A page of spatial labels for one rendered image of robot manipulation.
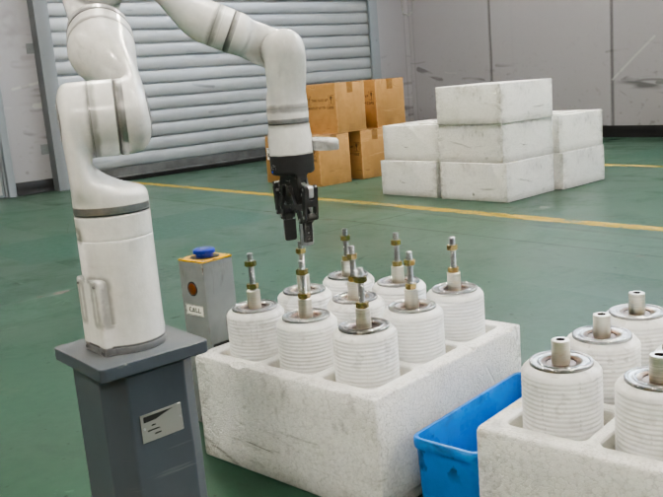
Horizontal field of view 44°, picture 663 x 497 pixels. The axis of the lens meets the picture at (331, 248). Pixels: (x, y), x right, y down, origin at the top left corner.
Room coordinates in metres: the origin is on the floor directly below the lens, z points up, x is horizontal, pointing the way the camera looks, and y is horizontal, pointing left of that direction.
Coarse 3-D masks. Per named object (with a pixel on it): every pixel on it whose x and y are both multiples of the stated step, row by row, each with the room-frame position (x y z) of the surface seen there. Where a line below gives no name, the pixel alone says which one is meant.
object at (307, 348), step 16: (336, 320) 1.24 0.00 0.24; (288, 336) 1.21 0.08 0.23; (304, 336) 1.20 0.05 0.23; (320, 336) 1.21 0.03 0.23; (288, 352) 1.21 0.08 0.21; (304, 352) 1.20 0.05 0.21; (320, 352) 1.21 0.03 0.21; (288, 368) 1.22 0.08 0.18; (304, 368) 1.20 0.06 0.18; (320, 368) 1.20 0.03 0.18
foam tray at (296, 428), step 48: (480, 336) 1.29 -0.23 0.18; (240, 384) 1.25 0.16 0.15; (288, 384) 1.17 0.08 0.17; (336, 384) 1.13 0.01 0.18; (432, 384) 1.16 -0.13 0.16; (480, 384) 1.25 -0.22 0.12; (240, 432) 1.26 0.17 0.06; (288, 432) 1.18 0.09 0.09; (336, 432) 1.11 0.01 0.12; (384, 432) 1.07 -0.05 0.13; (288, 480) 1.19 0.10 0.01; (336, 480) 1.12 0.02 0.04; (384, 480) 1.06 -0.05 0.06
